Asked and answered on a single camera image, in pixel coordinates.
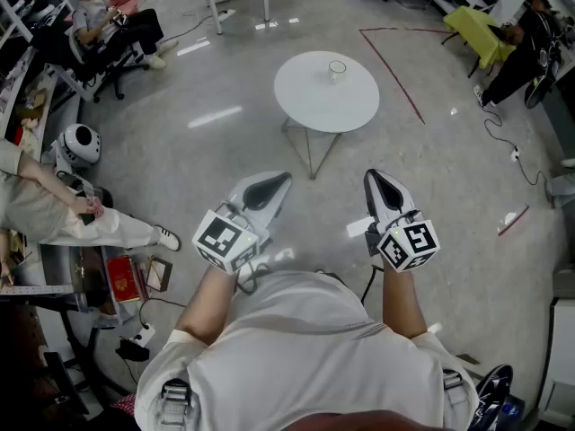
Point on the white wall plug adapter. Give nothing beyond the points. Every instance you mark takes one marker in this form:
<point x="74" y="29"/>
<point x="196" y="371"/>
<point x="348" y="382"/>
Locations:
<point x="515" y="153"/>

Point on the brown picture frame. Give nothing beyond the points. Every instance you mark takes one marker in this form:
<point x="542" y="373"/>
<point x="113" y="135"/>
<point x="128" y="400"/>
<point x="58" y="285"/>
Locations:
<point x="158" y="273"/>

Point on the person's dark blue shoe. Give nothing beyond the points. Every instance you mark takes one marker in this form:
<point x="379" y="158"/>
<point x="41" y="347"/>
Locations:
<point x="493" y="393"/>

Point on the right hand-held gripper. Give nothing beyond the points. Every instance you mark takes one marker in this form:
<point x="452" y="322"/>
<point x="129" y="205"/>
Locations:
<point x="406" y="245"/>

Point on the clear glass cup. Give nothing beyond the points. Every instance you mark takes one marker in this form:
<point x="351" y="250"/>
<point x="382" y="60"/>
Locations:
<point x="337" y="73"/>

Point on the white round side table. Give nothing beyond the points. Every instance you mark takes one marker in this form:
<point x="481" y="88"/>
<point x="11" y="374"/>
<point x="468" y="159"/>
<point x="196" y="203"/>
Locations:
<point x="323" y="101"/>

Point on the white power strip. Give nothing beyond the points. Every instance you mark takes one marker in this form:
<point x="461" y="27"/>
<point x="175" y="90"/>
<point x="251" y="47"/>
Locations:
<point x="226" y="14"/>

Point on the person's right forearm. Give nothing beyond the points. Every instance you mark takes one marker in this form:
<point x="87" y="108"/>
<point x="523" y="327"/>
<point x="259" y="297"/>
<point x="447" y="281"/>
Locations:
<point x="403" y="303"/>

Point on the person's white shirt torso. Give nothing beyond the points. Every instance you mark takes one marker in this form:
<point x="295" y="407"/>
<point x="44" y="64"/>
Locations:
<point x="305" y="357"/>

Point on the white paper sheet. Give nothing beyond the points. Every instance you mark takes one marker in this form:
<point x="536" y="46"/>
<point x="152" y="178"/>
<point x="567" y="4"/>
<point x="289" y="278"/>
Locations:
<point x="358" y="228"/>

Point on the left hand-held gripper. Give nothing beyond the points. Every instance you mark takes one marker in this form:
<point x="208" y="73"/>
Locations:
<point x="251" y="213"/>

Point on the white storage shelf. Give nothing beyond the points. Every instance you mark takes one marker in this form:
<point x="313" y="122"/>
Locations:
<point x="20" y="38"/>

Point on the person's left forearm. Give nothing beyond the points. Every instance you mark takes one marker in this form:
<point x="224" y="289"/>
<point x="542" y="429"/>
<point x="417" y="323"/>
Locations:
<point x="206" y="308"/>

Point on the white round robot head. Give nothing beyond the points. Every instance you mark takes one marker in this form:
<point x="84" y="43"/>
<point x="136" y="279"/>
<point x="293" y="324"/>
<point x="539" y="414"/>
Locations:
<point x="80" y="144"/>

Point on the red floor tape line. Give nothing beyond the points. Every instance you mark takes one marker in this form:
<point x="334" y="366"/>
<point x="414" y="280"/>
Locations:
<point x="395" y="74"/>

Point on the red book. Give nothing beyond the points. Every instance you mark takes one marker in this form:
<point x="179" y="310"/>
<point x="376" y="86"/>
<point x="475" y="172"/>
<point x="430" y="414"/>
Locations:
<point x="122" y="281"/>

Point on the yellow-green covered table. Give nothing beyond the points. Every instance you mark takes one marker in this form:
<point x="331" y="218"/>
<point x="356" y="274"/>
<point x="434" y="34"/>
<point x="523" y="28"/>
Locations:
<point x="478" y="29"/>

